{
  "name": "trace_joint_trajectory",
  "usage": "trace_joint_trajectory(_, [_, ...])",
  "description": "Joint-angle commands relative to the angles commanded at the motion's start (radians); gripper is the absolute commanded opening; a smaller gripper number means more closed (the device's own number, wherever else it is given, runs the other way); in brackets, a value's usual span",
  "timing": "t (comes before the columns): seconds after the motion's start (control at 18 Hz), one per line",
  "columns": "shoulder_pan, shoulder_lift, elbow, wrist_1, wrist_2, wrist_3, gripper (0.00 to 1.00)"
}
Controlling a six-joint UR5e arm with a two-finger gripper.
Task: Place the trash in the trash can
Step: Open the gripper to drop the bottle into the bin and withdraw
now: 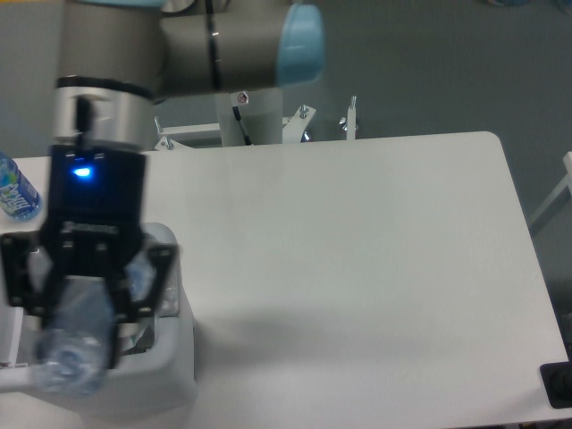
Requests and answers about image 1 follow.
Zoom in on white pedestal foot bracket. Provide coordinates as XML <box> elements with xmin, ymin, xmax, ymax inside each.
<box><xmin>153</xmin><ymin>96</ymin><xmax>361</xmax><ymax>151</ymax></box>

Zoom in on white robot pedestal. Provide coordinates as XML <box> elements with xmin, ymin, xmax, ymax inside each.
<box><xmin>214</xmin><ymin>88</ymin><xmax>283</xmax><ymax>147</ymax></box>

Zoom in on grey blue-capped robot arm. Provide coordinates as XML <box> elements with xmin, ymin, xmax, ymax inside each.
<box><xmin>1</xmin><ymin>1</ymin><xmax>325</xmax><ymax>369</ymax></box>

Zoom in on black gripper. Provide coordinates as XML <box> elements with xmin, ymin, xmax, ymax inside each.
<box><xmin>1</xmin><ymin>145</ymin><xmax>178</xmax><ymax>369</ymax></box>

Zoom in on crushed clear plastic bottle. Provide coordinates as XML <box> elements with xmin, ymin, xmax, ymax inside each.
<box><xmin>31</xmin><ymin>252</ymin><xmax>158</xmax><ymax>398</ymax></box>

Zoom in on white trash can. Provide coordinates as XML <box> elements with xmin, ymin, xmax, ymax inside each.
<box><xmin>0</xmin><ymin>223</ymin><xmax>199</xmax><ymax>421</ymax></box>

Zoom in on black cable on pedestal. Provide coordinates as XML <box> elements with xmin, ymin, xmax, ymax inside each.
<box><xmin>231</xmin><ymin>105</ymin><xmax>254</xmax><ymax>147</ymax></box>

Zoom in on blue labelled water bottle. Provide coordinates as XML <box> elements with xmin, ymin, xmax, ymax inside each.
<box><xmin>1</xmin><ymin>152</ymin><xmax>42</xmax><ymax>222</ymax></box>

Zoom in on white frame at right edge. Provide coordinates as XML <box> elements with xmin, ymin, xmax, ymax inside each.
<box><xmin>528</xmin><ymin>151</ymin><xmax>571</xmax><ymax>237</ymax></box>

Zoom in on black clamp at table edge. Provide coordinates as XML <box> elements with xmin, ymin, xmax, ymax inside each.
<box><xmin>540</xmin><ymin>361</ymin><xmax>571</xmax><ymax>409</ymax></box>

